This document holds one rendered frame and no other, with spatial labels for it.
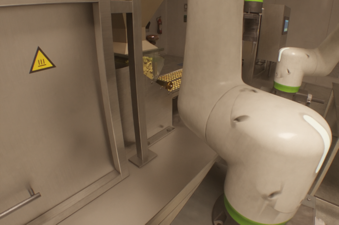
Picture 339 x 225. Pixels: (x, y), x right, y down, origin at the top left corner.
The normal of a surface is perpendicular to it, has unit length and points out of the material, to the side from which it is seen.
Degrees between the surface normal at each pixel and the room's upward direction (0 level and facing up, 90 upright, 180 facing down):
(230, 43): 87
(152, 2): 114
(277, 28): 90
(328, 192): 0
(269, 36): 90
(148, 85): 90
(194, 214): 0
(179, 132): 0
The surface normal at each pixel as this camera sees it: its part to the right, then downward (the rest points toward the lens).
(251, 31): -0.55, 0.47
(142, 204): 0.00, -0.91
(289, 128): -0.15, -0.74
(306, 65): 0.03, 0.38
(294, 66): -0.39, 0.37
